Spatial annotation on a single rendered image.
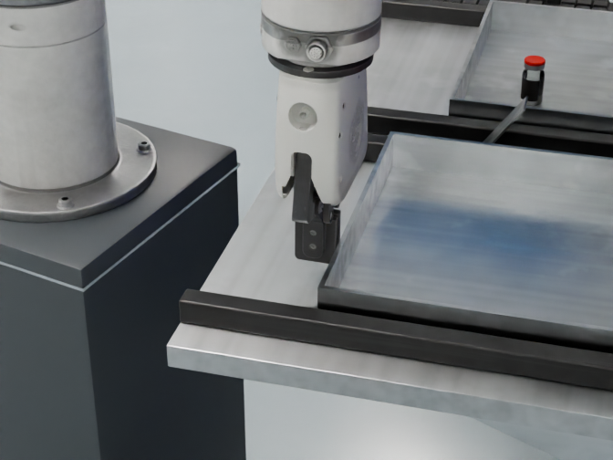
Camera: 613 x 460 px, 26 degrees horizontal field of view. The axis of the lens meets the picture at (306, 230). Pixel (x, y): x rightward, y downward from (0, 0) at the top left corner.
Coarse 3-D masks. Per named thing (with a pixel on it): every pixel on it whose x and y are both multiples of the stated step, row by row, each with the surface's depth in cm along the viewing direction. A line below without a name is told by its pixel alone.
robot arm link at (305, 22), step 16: (272, 0) 89; (288, 0) 88; (304, 0) 88; (320, 0) 88; (336, 0) 88; (352, 0) 88; (368, 0) 89; (272, 16) 90; (288, 16) 89; (304, 16) 88; (320, 16) 88; (336, 16) 88; (352, 16) 89; (368, 16) 90; (320, 32) 89; (336, 32) 89
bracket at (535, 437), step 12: (480, 420) 104; (504, 432) 104; (516, 432) 103; (528, 432) 103; (540, 432) 103; (552, 432) 102; (540, 444) 103; (552, 444) 103; (564, 444) 103; (576, 444) 102; (588, 444) 102; (600, 444) 102; (612, 444) 102; (564, 456) 103; (576, 456) 103; (588, 456) 103; (600, 456) 102; (612, 456) 102
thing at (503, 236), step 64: (384, 192) 116; (448, 192) 116; (512, 192) 116; (576, 192) 116; (384, 256) 107; (448, 256) 107; (512, 256) 107; (576, 256) 107; (448, 320) 96; (512, 320) 94; (576, 320) 99
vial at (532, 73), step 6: (528, 66) 128; (540, 66) 128; (528, 72) 129; (534, 72) 129; (540, 72) 129; (522, 78) 130; (528, 78) 129; (534, 78) 129; (540, 78) 129; (540, 84) 129; (540, 90) 130; (540, 96) 130; (528, 102) 130; (534, 102) 130; (540, 102) 131
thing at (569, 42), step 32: (480, 32) 138; (512, 32) 146; (544, 32) 146; (576, 32) 145; (608, 32) 144; (480, 64) 139; (512, 64) 139; (576, 64) 139; (608, 64) 139; (480, 96) 132; (512, 96) 132; (544, 96) 132; (576, 96) 132; (608, 96) 132; (576, 128) 122; (608, 128) 122
